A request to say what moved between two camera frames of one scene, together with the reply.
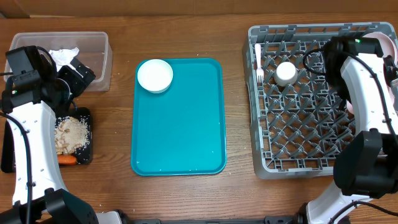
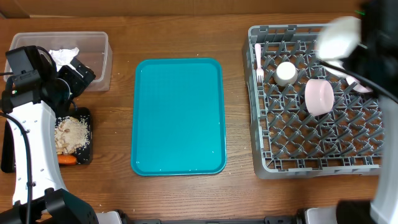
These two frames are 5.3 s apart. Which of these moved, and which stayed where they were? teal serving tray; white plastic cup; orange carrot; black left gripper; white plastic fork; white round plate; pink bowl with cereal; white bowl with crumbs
Moved: pink bowl with cereal; white round plate; white bowl with crumbs
Stayed: teal serving tray; white plastic cup; black left gripper; white plastic fork; orange carrot
